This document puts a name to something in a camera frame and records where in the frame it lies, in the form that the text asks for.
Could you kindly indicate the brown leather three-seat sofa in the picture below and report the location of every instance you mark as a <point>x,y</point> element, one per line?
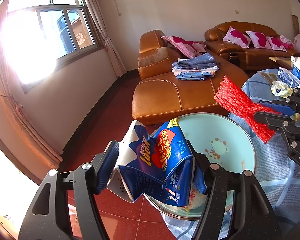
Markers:
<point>252,55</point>

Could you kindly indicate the white blue printed box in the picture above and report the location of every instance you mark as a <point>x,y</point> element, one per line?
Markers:
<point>285,76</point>

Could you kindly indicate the folded blue bed sheets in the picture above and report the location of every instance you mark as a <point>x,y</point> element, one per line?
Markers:
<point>195,67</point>

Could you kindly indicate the crushed blue white milk carton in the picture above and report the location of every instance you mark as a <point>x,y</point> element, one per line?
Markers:
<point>152,167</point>

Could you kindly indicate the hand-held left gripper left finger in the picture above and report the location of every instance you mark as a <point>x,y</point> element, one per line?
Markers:
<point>107,167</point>

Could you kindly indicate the brown printed sachet strip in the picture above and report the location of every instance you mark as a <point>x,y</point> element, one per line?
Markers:
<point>267,76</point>

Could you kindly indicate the pink floral cushion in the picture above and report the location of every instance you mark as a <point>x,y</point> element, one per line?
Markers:
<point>286,41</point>

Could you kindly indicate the blue plaid tablecloth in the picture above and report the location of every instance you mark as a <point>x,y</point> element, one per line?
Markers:
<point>270,180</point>

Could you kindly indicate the beige curtain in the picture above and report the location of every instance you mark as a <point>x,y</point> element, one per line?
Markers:
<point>20,120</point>
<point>102,30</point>

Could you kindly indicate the red foam net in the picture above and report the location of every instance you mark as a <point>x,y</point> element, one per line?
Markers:
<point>237,100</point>

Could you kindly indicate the wooden coffee table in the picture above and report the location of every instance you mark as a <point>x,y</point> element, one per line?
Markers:
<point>280,60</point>

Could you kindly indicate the sliding glass window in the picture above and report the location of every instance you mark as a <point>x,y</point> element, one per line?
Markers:
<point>65,30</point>

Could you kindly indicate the clear pinkish plastic bag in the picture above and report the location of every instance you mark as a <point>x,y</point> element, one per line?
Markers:
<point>197,198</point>

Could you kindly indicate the pale green enamel basin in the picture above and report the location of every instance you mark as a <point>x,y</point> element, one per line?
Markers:
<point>220,135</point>

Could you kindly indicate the rolled standing mat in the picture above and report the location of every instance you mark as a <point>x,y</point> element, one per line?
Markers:
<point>295,25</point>

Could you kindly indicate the brown leather chaise sofa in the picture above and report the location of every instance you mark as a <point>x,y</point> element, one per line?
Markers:
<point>165,97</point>

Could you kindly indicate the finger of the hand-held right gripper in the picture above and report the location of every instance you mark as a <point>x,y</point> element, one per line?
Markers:
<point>270,120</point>
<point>272,106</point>

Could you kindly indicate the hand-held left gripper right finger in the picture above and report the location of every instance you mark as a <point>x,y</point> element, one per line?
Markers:
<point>200,177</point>

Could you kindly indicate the pale yellow plastic bag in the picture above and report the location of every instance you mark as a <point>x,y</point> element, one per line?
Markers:
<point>280,88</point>

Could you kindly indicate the pink red floral pillow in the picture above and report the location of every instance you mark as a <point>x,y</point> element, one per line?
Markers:
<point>182,43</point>
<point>258,40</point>
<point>276,43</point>
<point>236,37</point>

